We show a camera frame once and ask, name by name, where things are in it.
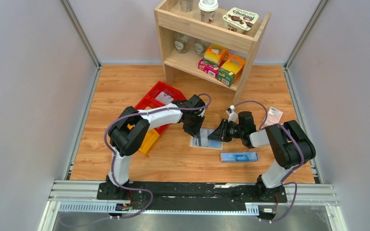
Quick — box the pink orange juice carton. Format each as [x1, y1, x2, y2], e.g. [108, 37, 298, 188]
[198, 44, 230, 78]

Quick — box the red plastic bin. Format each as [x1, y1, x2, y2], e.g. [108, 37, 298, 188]
[146, 81, 186, 101]
[134, 96, 168, 135]

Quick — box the yellow plastic bin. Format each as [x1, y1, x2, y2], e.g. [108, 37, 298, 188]
[138, 128, 160, 156]

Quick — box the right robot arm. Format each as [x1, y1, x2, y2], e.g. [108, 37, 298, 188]
[208, 111, 316, 189]

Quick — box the Chobani yogurt cup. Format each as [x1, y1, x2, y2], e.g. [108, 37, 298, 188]
[223, 7, 259, 34]

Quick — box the pink snack packet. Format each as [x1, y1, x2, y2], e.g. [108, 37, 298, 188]
[264, 107, 283, 127]

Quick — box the blue gum pack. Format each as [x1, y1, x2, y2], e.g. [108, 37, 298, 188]
[220, 152, 259, 163]

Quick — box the paper coffee cup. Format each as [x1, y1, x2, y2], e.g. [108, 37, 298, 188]
[198, 0, 219, 23]

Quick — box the right glass water bottle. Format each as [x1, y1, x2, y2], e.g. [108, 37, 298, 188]
[194, 38, 210, 56]

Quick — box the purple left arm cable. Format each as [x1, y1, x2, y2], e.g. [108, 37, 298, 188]
[104, 93, 212, 219]

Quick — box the white paper in bin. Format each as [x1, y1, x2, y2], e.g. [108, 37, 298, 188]
[155, 91, 174, 105]

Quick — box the green yellow juice carton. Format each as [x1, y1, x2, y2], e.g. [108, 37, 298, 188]
[217, 54, 246, 87]

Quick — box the wooden shelf unit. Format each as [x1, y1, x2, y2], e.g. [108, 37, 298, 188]
[154, 0, 271, 95]

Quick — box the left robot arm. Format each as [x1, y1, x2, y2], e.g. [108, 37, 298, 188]
[104, 94, 212, 190]

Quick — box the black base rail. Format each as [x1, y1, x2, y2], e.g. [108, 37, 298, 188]
[96, 181, 287, 212]

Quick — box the metal can on shelf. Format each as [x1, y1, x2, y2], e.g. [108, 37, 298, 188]
[179, 0, 194, 13]

